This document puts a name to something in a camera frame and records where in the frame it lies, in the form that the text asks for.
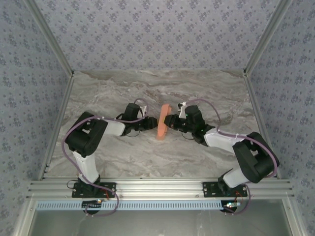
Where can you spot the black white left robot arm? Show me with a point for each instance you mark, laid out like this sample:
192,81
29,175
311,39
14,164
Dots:
86,137

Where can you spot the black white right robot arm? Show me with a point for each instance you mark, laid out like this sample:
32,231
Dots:
251,157

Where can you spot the small black controller board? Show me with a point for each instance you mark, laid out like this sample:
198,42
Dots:
92,206
231,207

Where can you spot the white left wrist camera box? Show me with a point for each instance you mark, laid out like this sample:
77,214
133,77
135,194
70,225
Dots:
145,108

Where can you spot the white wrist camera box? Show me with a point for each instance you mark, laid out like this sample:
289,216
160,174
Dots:
182,111
145,108

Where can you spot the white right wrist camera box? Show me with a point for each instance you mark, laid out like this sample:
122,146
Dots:
182,111

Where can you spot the aluminium table side rail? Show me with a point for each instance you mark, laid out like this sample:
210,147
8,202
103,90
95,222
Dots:
256,105
58,123

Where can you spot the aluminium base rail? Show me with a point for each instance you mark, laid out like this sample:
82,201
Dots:
160,188

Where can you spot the aluminium frame post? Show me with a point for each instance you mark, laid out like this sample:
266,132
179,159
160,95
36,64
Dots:
265,37
52,37

